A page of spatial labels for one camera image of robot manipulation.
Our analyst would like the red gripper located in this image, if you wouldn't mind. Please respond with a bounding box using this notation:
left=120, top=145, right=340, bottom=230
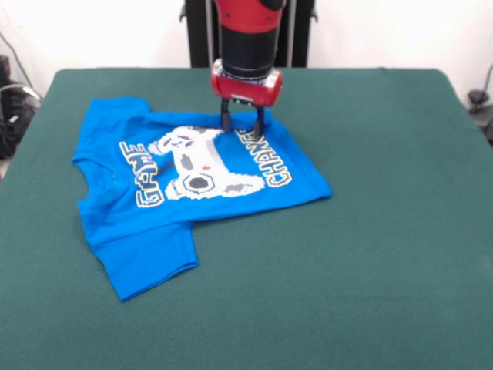
left=210, top=58, right=285, bottom=138

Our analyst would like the blue shirt with white print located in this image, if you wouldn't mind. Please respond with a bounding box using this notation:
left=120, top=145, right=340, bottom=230
left=71, top=96, right=334, bottom=303

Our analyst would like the dark green table cloth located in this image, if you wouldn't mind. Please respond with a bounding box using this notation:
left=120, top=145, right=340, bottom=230
left=0, top=68, right=493, bottom=370

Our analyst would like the black stand base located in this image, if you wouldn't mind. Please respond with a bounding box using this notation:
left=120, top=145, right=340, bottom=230
left=467, top=89, right=493, bottom=146
left=0, top=55, right=42, bottom=160

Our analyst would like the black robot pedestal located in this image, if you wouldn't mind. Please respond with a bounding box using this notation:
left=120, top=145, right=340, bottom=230
left=179, top=0, right=319, bottom=69

